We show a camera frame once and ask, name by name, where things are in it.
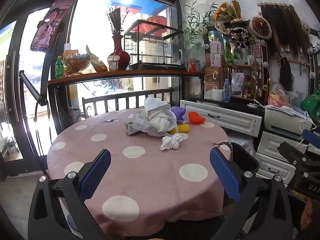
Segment white drawer cabinet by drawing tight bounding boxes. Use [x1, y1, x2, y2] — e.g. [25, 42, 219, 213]
[255, 131, 304, 184]

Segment yellow flower bouquet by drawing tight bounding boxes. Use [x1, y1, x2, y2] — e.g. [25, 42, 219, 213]
[214, 0, 243, 24]

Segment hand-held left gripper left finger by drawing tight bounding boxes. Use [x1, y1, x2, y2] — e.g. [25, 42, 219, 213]
[28, 149, 112, 240]

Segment crumpled white tissue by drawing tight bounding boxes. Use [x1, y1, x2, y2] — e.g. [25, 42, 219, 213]
[160, 133, 182, 151]

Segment small green carton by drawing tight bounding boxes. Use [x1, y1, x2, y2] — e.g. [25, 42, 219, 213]
[124, 121, 137, 135]

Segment pink polka dot tablecloth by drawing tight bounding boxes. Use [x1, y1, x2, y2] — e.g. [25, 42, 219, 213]
[47, 107, 232, 238]

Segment red lantern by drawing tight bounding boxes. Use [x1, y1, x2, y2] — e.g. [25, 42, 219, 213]
[139, 16, 167, 35]

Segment green bamboo plant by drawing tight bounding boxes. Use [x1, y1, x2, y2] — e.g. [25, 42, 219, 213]
[181, 1, 218, 48]

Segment dried branches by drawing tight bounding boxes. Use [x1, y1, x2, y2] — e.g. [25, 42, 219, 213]
[106, 6, 129, 37]

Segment clear plastic bag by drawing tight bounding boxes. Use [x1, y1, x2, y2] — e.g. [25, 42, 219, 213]
[268, 82, 298, 108]

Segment glass cage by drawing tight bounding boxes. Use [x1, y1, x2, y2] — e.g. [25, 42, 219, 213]
[124, 19, 185, 67]

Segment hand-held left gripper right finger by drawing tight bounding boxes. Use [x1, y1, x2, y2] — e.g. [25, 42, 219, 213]
[209, 147, 293, 240]

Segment snack bag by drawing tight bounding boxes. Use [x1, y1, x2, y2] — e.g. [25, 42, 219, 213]
[86, 45, 108, 72]

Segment wooden shelf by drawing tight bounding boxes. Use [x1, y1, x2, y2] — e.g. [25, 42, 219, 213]
[47, 69, 205, 85]

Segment clear water bottle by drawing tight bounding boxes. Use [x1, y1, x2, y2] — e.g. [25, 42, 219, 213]
[222, 79, 231, 102]

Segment glass bowl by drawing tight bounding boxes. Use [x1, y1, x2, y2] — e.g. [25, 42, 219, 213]
[62, 54, 91, 77]

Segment red vase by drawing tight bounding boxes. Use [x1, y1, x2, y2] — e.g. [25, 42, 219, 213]
[109, 35, 131, 70]

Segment green bag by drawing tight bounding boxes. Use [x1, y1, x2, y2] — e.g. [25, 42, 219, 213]
[300, 90, 320, 122]

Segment orange foam net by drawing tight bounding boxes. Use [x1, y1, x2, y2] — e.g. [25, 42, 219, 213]
[187, 111, 206, 125]

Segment smartphone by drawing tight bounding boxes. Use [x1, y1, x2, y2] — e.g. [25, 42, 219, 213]
[30, 0, 77, 53]

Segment black hanging wigs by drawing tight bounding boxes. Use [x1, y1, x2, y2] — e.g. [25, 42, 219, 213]
[260, 4, 308, 63]

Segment round red ornament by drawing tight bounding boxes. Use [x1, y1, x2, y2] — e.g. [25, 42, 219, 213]
[250, 16, 272, 40]

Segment white printer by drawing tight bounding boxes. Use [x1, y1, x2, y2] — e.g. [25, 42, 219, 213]
[264, 106, 317, 140]

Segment white tissue roll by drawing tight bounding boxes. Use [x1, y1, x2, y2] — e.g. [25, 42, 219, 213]
[204, 89, 224, 101]

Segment white cabinet panel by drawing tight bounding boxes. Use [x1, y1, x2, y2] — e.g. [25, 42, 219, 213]
[179, 99, 263, 137]

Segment white plastic bag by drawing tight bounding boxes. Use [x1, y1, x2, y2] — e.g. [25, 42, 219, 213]
[128, 95, 179, 137]

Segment yellow foam net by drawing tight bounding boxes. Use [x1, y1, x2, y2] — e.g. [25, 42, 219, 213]
[168, 123, 190, 133]

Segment black trash bin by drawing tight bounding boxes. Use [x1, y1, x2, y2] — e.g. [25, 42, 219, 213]
[212, 141, 260, 180]

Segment brown cardboard box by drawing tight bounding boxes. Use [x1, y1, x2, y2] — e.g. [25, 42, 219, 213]
[204, 66, 222, 90]

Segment black chair back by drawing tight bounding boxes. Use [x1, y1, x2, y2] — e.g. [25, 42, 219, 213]
[82, 88, 173, 118]

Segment clear plastic cup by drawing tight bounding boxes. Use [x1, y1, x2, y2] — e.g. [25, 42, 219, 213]
[107, 55, 120, 71]

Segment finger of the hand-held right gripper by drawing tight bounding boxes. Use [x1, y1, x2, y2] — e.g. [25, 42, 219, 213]
[279, 142, 310, 167]
[302, 129, 320, 144]

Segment purple plastic bag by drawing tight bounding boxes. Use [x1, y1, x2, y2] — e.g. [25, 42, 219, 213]
[171, 106, 188, 124]

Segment green plastic bottle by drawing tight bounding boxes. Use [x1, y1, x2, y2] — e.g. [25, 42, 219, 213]
[55, 56, 64, 79]

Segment silver pouch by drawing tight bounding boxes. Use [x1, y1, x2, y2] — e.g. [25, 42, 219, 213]
[231, 72, 244, 97]

